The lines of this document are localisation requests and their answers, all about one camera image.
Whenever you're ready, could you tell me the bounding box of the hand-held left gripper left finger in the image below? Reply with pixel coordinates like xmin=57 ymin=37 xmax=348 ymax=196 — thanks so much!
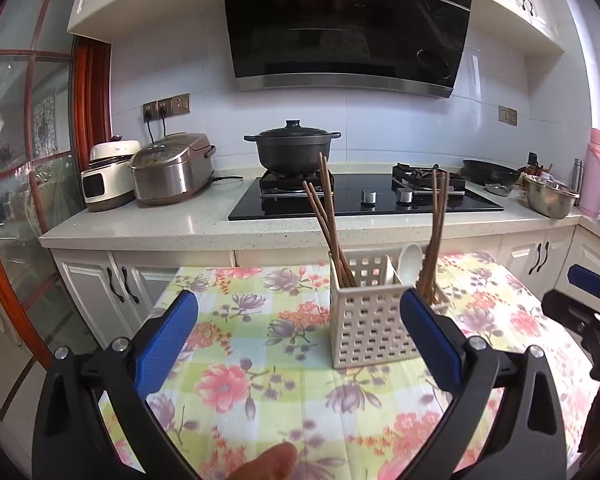
xmin=32 ymin=289 xmax=200 ymax=480

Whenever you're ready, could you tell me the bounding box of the speckled kitchen countertop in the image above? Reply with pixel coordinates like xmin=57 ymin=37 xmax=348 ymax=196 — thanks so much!
xmin=39 ymin=162 xmax=600 ymax=261

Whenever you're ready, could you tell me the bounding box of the black range hood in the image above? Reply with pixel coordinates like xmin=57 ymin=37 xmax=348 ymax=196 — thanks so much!
xmin=219 ymin=0 xmax=476 ymax=100

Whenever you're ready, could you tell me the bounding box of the white perforated utensil basket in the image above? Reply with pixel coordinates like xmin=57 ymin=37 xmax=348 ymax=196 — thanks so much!
xmin=328 ymin=252 xmax=453 ymax=370

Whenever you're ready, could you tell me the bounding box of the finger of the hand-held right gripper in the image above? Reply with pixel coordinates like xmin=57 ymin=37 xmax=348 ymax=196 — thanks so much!
xmin=569 ymin=266 xmax=600 ymax=302
xmin=542 ymin=290 xmax=600 ymax=356

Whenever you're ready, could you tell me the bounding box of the black glass gas cooktop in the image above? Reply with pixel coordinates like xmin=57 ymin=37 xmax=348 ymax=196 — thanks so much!
xmin=228 ymin=162 xmax=505 ymax=222

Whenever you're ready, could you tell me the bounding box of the large steel bowl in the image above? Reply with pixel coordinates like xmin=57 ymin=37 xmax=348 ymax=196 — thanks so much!
xmin=522 ymin=174 xmax=581 ymax=219

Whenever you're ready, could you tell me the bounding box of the floral tablecloth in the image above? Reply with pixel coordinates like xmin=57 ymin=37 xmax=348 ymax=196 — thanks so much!
xmin=97 ymin=251 xmax=600 ymax=480

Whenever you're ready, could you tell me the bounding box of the white ceramic spoon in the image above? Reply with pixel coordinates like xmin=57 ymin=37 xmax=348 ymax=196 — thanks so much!
xmin=397 ymin=243 xmax=424 ymax=283

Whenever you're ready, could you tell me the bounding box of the black wok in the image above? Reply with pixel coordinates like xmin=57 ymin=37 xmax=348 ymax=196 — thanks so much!
xmin=462 ymin=159 xmax=522 ymax=186

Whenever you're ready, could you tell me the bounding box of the silver rice cooker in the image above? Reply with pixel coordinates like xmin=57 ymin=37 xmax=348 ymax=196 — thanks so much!
xmin=129 ymin=132 xmax=217 ymax=207

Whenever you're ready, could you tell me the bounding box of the red wooden glass door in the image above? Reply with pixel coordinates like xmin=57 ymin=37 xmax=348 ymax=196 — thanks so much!
xmin=0 ymin=0 xmax=113 ymax=376

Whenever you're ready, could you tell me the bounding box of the wall socket strip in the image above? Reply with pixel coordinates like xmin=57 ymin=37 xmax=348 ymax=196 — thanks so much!
xmin=142 ymin=93 xmax=192 ymax=122

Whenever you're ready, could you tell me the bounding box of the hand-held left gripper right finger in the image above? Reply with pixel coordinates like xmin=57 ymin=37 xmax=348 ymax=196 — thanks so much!
xmin=399 ymin=287 xmax=568 ymax=480

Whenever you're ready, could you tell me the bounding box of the black lidded cooking pot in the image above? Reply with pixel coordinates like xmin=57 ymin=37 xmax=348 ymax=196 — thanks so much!
xmin=244 ymin=120 xmax=342 ymax=173

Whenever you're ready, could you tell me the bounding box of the pink thermos flask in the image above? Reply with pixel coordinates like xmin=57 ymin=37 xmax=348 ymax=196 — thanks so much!
xmin=578 ymin=128 xmax=600 ymax=218

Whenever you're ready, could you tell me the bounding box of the white small cooker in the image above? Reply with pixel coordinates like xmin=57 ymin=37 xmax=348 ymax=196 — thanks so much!
xmin=80 ymin=135 xmax=142 ymax=212

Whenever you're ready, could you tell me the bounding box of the brown wooden chopstick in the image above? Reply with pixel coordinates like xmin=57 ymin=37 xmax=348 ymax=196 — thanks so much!
xmin=319 ymin=153 xmax=348 ymax=288
xmin=308 ymin=180 xmax=355 ymax=288
xmin=322 ymin=154 xmax=352 ymax=288
xmin=422 ymin=166 xmax=442 ymax=302
xmin=418 ymin=169 xmax=438 ymax=301
xmin=426 ymin=170 xmax=446 ymax=303
xmin=429 ymin=171 xmax=450 ymax=304
xmin=302 ymin=181 xmax=350 ymax=288

